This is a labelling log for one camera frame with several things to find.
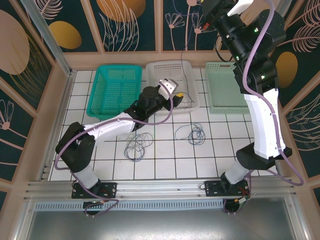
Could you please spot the white plastic basket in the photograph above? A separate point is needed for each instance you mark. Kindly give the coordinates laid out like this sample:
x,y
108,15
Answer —
x,y
162,67

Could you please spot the teal plastic basket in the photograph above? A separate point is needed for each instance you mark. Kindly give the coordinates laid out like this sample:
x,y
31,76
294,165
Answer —
x,y
112,92

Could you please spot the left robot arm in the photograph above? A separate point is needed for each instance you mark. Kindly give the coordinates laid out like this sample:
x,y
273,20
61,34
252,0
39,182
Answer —
x,y
110,130

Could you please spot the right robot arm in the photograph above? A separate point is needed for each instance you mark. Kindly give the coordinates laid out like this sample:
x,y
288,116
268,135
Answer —
x,y
265,125

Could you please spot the mint green plastic basket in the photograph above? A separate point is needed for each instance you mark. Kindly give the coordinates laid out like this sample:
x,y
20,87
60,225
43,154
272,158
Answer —
x,y
225,90

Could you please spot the steel sheet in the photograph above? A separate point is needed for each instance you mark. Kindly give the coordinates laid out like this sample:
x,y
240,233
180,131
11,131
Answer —
x,y
160,225

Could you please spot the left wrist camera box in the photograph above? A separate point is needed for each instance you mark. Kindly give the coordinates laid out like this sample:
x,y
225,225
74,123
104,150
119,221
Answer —
x,y
166,86

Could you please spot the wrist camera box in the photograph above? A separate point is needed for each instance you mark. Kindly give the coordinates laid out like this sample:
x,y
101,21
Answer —
x,y
240,7
166,86

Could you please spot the aluminium frame post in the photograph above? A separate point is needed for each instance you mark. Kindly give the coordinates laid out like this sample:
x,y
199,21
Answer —
x,y
261,45
50,42

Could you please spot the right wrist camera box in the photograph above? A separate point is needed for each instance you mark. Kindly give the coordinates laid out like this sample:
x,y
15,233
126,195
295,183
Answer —
x,y
240,7

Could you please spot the aluminium mounting rail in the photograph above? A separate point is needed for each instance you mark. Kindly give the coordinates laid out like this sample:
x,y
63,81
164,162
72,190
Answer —
x,y
162,187

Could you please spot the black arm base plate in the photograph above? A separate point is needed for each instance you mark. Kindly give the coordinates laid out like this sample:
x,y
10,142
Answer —
x,y
212,188
107,190

